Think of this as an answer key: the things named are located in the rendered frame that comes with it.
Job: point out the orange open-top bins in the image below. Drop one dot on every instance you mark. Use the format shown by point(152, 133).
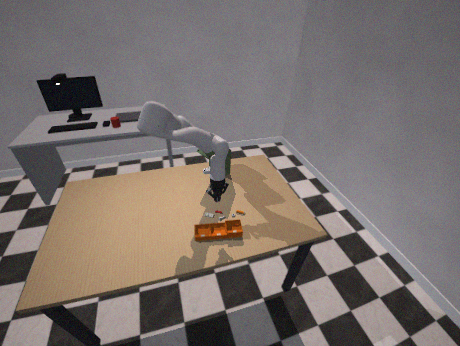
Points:
point(227, 229)

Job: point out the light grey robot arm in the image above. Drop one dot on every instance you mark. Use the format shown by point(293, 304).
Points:
point(153, 121)

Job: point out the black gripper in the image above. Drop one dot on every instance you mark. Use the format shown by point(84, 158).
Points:
point(217, 187)

